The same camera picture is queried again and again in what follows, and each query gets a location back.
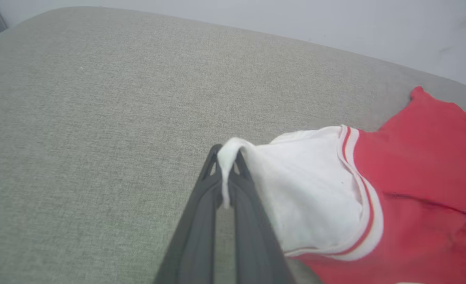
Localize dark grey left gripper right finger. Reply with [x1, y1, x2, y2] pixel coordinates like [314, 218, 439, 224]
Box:
[230, 152, 296, 284]

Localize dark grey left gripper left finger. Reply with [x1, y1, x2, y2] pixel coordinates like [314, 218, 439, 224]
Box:
[154, 144, 223, 284]

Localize red and white garment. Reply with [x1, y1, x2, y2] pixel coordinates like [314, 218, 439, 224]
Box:
[216, 86, 466, 284]

